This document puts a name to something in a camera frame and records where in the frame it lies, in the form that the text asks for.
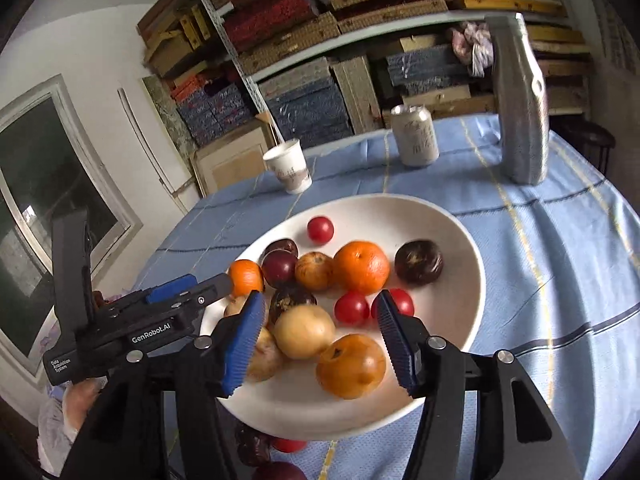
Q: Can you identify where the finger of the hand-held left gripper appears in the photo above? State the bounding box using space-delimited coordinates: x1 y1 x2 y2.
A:
132 274 198 307
170 272 236 323

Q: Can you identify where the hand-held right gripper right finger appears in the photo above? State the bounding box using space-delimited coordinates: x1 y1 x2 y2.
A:
375 289 583 480

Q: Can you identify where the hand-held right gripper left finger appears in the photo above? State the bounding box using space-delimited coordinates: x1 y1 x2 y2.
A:
60 290 267 480

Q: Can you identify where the yellow fruit with purple streaks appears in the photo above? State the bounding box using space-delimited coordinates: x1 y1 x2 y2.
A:
245 327 286 382
294 251 335 292
272 304 337 360

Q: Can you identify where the orange mandarin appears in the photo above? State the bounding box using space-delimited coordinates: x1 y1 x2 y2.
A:
229 259 264 298
332 241 391 296

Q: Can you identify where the red cherry tomato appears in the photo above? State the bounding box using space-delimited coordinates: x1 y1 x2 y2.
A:
306 216 335 245
270 437 308 454
333 292 371 325
371 287 416 321

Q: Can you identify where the orange kumquat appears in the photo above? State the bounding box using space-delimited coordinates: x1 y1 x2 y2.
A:
316 333 387 400

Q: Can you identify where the white oval plate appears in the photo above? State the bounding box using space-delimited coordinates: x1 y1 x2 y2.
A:
200 193 487 442

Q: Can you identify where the dark brown round fruit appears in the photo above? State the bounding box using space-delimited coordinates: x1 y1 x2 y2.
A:
394 239 444 287
269 282 318 326
235 422 273 467

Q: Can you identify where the dark purple plum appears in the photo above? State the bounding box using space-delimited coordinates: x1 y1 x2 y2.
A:
261 251 299 289
252 461 308 480
262 239 299 261

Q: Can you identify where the person's left forearm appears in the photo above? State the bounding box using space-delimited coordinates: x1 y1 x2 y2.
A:
37 395 78 468

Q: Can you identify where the person's left hand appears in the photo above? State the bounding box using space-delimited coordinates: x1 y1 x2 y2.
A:
62 377 108 433

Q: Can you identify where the beige framed board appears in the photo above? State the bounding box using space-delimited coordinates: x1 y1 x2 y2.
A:
190 120 278 198

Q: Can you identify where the white paper cup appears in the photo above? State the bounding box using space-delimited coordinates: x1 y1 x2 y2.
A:
262 138 313 195

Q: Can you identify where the white framed interior window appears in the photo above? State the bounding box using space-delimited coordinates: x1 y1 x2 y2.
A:
0 74 145 378

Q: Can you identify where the blue checked tablecloth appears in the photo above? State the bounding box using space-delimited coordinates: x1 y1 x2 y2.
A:
135 112 640 480

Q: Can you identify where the marbled green board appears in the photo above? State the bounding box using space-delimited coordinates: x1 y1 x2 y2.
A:
142 74 201 163

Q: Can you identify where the stack of blue patterned boxes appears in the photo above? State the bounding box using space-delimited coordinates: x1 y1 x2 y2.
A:
170 75 256 146

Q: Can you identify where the stack of blue-grey boxes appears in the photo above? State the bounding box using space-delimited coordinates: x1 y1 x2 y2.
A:
257 57 353 148

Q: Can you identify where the silver drink can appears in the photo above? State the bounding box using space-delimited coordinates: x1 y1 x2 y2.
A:
390 104 440 167

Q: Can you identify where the white metal shelf rack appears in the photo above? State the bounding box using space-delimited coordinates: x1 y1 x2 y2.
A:
187 0 591 136

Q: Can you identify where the upright woven box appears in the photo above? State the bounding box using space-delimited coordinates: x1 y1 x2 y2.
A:
332 55 383 133

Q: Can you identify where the stack of wooden frames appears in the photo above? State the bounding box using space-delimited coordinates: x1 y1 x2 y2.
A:
137 0 221 78

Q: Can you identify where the stack of woven boxes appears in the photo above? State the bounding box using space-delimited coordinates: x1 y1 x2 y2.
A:
200 0 566 76

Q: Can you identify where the silver metal bottle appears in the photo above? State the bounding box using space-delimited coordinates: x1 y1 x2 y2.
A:
486 12 551 185

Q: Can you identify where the stack of dark boxes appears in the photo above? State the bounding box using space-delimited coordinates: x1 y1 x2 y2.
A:
385 44 471 96

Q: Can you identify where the dark round stool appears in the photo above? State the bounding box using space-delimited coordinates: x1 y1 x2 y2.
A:
552 119 617 163

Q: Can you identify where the pink cloth bag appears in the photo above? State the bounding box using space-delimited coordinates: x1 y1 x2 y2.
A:
450 21 496 78

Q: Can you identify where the stack of wooden boxes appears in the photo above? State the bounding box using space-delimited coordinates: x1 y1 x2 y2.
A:
525 22 593 116

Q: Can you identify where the patterned curtain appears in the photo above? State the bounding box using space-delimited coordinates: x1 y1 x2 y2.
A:
590 0 640 76

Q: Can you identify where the white wall conduit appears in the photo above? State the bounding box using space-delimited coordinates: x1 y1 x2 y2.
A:
117 87 182 196

